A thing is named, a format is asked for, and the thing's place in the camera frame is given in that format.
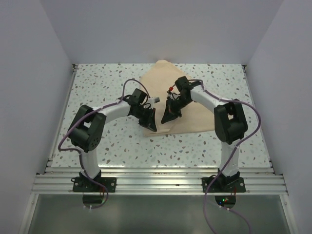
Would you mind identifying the beige cloth mat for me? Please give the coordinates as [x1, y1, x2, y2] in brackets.
[140, 60, 215, 137]

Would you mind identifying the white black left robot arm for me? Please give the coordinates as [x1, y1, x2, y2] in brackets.
[68, 88, 160, 180]

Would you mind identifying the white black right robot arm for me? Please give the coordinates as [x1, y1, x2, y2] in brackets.
[161, 76, 248, 183]

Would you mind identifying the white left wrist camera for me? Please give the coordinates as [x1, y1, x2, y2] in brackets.
[148, 97, 160, 104]

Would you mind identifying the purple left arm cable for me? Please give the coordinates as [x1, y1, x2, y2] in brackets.
[58, 78, 151, 209]

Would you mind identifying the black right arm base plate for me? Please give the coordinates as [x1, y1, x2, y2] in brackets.
[201, 176, 246, 193]

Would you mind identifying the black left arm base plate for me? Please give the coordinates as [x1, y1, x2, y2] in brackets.
[71, 176, 117, 193]

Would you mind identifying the aluminium rail frame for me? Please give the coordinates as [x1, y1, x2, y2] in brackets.
[21, 63, 298, 234]

